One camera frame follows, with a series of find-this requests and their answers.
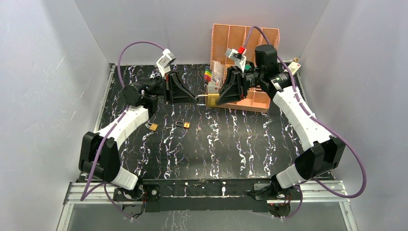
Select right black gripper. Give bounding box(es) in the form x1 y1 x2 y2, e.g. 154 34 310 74
213 66 263 105

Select brass long-shackle padlock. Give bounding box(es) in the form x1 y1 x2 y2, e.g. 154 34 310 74
175 121 190 129

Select brass padlock with keys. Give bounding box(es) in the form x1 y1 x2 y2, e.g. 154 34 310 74
145 123 158 132

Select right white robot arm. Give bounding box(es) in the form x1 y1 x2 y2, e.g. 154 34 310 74
216 44 345 199

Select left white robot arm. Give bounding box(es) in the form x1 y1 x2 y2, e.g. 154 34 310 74
78 71 197 200

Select white card boxes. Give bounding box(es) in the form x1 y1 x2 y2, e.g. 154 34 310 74
207 60 225 93

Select orange plastic file organizer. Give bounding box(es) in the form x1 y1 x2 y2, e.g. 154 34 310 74
210 24 283 113

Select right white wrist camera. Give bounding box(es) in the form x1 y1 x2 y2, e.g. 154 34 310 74
225 46 246 72

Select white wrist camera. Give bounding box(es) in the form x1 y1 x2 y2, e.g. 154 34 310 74
156 49 176 78
225 46 246 72

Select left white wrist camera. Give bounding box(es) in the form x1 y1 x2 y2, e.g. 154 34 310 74
156 49 176 78

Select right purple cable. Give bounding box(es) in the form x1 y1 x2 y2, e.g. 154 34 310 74
242 26 367 220

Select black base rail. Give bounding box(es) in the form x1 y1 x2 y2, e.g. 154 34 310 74
143 178 274 212

